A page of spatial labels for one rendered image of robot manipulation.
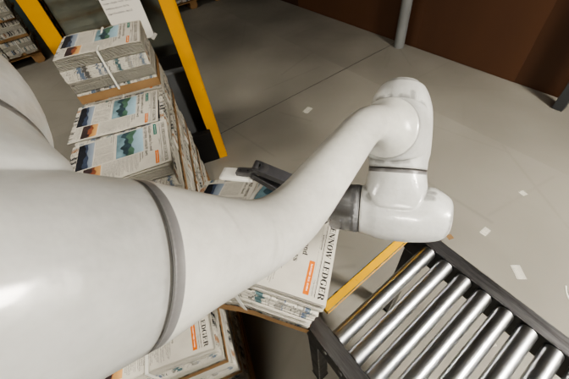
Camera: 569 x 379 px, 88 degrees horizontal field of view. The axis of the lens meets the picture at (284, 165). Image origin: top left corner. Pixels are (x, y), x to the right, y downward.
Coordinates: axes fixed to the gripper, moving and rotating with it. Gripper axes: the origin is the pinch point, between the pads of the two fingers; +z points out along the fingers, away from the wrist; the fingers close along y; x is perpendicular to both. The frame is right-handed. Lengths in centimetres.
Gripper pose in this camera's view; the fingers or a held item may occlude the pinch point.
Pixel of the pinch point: (236, 194)
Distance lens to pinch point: 65.2
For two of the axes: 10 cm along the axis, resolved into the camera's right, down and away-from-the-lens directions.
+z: -9.5, -0.7, 3.0
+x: 2.6, -7.1, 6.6
